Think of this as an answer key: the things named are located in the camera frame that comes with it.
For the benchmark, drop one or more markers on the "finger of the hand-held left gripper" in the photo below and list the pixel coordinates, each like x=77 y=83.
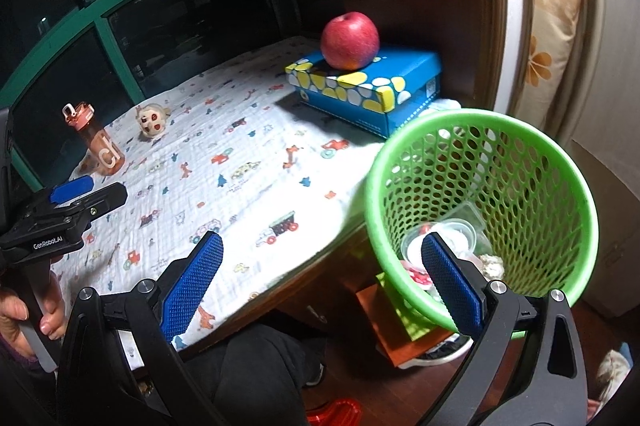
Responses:
x=72 y=189
x=107 y=201

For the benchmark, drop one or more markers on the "pink snack wrapper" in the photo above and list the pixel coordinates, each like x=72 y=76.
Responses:
x=417 y=277

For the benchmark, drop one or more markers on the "floral cloth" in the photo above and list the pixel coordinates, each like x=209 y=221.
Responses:
x=612 y=371

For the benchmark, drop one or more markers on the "person's left hand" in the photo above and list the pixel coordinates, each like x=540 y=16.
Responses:
x=12 y=311

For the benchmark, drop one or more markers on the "orange brown box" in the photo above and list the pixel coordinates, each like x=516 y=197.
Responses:
x=385 y=321

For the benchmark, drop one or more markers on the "green window frame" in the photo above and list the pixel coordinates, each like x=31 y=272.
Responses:
x=120 y=56

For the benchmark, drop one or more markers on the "red apple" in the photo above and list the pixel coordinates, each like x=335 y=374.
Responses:
x=350 y=39

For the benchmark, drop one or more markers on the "blue tissue box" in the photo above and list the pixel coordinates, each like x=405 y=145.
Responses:
x=400 y=71

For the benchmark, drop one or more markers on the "green plastic basket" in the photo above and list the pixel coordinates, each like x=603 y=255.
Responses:
x=375 y=216

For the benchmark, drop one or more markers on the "dark shoe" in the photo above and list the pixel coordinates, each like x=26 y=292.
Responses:
x=316 y=375

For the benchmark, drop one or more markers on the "tissue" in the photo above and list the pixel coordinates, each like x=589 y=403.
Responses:
x=492 y=265

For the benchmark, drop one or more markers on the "green flat pad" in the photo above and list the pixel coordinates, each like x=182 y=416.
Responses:
x=415 y=323

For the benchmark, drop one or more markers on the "white door frame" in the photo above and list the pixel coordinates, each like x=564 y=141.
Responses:
x=515 y=6

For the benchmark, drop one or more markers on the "floral pillow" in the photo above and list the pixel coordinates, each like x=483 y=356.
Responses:
x=550 y=31

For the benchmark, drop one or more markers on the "printed blanket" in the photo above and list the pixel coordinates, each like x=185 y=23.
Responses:
x=260 y=186

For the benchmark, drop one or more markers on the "small plush toy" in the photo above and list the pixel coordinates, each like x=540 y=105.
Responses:
x=152 y=121

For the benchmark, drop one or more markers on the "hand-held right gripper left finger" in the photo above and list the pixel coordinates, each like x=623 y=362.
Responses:
x=192 y=286

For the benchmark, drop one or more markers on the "orange water bottle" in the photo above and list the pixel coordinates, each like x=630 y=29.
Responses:
x=105 y=151

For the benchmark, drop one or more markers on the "white plastic bowl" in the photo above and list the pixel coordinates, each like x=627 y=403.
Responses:
x=415 y=248

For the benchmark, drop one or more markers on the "white floor scale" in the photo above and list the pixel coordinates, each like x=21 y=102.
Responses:
x=440 y=353

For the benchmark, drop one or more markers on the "red plastic object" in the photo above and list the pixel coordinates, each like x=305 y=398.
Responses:
x=335 y=412

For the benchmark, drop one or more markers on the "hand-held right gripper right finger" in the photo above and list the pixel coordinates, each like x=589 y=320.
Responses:
x=450 y=286

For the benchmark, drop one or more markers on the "person's leg black pants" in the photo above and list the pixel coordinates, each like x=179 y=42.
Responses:
x=250 y=366

